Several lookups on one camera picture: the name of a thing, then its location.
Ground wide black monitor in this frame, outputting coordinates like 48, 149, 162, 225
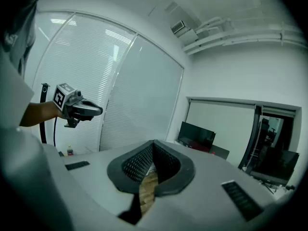
178, 121, 217, 153

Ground white ceiling ducts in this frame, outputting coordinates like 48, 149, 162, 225
181, 16, 308, 55

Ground person's left forearm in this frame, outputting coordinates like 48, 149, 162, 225
19, 101, 65, 127

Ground white air vent unit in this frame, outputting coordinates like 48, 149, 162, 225
170, 20, 199, 44

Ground black door frame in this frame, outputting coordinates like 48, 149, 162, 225
238, 104, 263, 172

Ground black office chair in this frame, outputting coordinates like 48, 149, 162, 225
261, 118, 277, 145

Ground grey laptop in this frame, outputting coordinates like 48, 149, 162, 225
208, 145, 231, 160

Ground black curved stand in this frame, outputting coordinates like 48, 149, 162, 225
40, 82, 51, 144

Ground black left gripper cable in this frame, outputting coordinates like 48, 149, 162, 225
53, 116, 59, 147

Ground white roller blind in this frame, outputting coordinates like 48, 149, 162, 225
186, 97, 256, 154

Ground person's grey shirt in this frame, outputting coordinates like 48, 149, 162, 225
0, 0, 43, 129

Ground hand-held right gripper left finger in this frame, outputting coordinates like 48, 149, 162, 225
107, 140, 155, 194

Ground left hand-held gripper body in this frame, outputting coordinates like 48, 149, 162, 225
51, 82, 103, 128

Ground glass partition with blinds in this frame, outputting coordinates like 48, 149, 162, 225
24, 11, 185, 154

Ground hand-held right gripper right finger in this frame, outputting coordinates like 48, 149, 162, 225
153, 140, 196, 198

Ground small black monitor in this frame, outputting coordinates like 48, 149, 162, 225
250, 145, 300, 194

